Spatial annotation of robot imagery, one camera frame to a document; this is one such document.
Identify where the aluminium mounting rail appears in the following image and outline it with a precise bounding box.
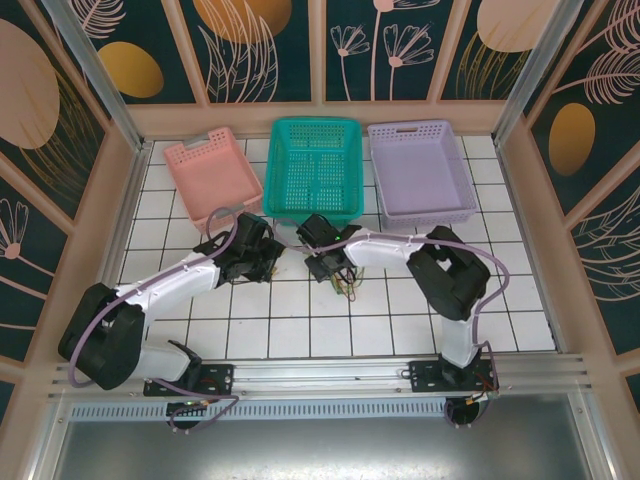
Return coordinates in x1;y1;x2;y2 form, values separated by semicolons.
47;353;594;401

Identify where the slotted grey cable duct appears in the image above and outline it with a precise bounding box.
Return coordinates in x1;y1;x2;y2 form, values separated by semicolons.
68;402;449;422

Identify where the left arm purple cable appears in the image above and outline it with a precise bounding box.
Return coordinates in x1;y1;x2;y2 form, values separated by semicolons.
66;207;246;434

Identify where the aluminium side rail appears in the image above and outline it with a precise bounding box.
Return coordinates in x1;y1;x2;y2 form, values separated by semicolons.
79;141;154;362

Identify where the pink plastic basket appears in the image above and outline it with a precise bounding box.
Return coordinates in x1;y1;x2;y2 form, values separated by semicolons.
163;127;265;234

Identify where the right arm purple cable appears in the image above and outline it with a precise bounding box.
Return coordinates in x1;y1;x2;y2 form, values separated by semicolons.
272;219;511;431

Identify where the aluminium frame post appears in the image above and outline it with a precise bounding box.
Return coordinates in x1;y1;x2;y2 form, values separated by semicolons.
42;0;154;151
492;0;586;146

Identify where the grey metal sheet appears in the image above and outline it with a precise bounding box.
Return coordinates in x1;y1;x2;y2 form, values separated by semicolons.
29;394;619;480

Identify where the green cable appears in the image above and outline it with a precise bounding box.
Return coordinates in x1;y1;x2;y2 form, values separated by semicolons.
327;269;365;301

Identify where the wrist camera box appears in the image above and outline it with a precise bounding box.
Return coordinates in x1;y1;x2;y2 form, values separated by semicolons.
238;212;274;241
297;213;346;249

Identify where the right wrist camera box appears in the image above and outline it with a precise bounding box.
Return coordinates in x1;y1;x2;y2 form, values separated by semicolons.
297;213;346;249

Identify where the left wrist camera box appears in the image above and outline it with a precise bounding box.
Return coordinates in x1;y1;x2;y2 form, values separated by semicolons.
238;212;274;241

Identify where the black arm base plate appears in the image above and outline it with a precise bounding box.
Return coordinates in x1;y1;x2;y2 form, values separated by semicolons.
143;363;236;397
408;358;501;396

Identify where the yellow cable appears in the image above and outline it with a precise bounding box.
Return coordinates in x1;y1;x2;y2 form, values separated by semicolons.
324;269;364;300

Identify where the purple plastic basket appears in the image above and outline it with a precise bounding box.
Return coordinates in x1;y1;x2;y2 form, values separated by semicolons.
367;118;479;232

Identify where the teal plastic basket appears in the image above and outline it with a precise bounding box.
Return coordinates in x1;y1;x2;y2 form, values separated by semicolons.
260;117;366;227

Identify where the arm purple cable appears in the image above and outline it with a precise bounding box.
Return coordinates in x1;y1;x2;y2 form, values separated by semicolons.
66;207;246;434
272;219;511;431

